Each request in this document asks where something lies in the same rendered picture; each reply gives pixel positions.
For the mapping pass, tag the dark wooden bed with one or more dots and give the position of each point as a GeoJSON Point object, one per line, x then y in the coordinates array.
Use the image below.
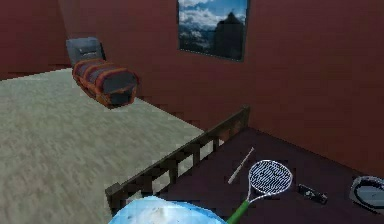
{"type": "Point", "coordinates": [253, 186]}

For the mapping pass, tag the white baseball bat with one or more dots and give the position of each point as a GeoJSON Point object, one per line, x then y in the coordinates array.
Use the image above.
{"type": "Point", "coordinates": [240, 165]}

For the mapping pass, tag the framed mountain landscape picture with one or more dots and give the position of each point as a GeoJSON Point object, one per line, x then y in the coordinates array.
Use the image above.
{"type": "Point", "coordinates": [213, 28]}

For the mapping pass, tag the orange striped grey armchair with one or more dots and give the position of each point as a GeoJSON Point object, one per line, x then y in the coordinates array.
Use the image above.
{"type": "Point", "coordinates": [101, 77]}

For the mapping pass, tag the pale blue pillow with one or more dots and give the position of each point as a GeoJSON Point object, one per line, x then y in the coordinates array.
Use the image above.
{"type": "Point", "coordinates": [163, 211]}

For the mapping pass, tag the black remote control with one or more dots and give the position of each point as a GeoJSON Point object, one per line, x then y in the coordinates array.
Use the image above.
{"type": "Point", "coordinates": [312, 194]}

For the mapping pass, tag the grey round bowl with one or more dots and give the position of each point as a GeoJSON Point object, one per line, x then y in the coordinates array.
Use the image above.
{"type": "Point", "coordinates": [368, 194]}

